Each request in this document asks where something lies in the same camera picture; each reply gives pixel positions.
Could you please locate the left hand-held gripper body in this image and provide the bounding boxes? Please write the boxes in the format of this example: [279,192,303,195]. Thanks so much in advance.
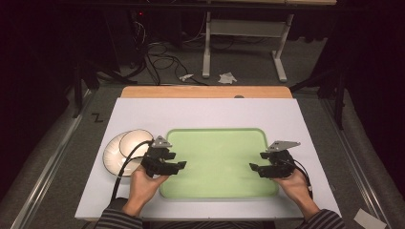
[140,135,173,178]

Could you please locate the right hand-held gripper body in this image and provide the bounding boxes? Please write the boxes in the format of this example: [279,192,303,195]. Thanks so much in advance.
[259,140,302,178]

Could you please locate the person's right hand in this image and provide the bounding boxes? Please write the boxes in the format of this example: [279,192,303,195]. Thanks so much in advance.
[273,168,313,208]

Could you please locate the person's left hand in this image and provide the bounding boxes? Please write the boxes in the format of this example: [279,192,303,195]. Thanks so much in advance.
[126,165,170,208]

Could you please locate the small white plate dark rim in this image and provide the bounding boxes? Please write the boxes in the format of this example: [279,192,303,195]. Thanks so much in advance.
[118,128,155,159]

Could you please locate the light green tray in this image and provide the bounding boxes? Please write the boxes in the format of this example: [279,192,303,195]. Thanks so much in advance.
[159,127,280,200]

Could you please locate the large white plate dark rim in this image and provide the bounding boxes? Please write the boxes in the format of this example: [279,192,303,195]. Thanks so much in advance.
[102,130,151,177]

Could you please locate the white board table cover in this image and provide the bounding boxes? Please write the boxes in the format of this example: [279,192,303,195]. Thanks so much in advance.
[74,96,342,221]

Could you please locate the wooden table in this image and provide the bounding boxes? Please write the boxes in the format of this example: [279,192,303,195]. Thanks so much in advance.
[120,85,293,99]

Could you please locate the large crumpled white paper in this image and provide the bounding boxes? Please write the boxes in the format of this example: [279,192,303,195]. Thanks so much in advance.
[218,72,239,85]

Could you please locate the black stand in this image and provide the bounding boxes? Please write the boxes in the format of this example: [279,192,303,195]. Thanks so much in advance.
[288,61,350,131]
[71,58,101,119]

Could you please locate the flat white paper sheet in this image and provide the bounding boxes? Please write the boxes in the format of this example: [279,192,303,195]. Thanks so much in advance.
[352,207,388,229]

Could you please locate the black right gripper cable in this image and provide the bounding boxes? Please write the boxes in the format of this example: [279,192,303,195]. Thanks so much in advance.
[290,157,315,200]

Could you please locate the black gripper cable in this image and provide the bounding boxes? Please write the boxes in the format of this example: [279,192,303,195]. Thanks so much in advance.
[290,157,315,200]
[110,139,155,204]

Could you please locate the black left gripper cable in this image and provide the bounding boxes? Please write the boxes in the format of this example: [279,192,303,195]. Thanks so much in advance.
[110,139,155,204]

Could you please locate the metal floor rail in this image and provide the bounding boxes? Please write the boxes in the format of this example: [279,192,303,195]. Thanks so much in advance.
[319,98,394,229]
[9,89,96,229]

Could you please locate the black floor cables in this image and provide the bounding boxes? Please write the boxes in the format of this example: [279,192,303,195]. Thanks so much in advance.
[127,18,209,87]

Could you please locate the white metal desk frame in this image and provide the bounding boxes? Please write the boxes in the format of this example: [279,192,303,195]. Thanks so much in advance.
[202,11,295,83]

